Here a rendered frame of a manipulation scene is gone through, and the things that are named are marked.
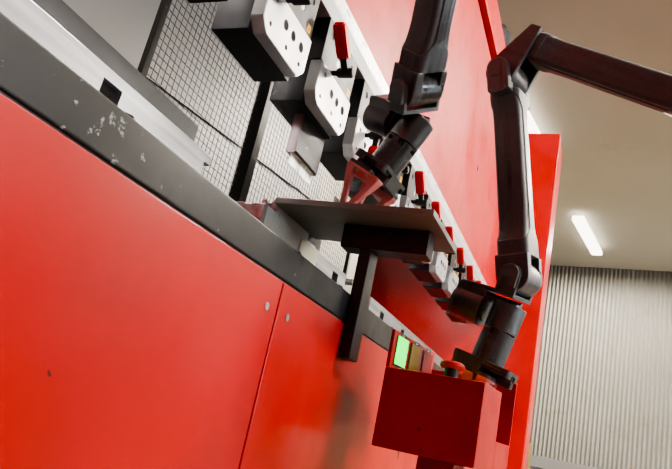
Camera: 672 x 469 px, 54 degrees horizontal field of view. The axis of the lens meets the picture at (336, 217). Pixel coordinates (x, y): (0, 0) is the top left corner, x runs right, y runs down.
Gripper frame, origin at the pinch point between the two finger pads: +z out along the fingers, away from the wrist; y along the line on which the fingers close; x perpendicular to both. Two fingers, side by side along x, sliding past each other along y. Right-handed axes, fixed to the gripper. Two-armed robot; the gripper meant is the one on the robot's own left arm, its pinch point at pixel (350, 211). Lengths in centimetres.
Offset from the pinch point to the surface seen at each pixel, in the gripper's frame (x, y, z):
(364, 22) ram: -26.3, -5.2, -33.1
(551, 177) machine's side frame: -43, -217, -93
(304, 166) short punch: -14.2, -1.7, -2.3
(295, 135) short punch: -15.6, 4.1, -5.2
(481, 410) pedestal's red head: 34.9, -3.9, 12.6
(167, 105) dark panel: -69, -19, 2
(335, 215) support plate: 0.7, 4.2, 2.2
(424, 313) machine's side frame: -54, -215, -1
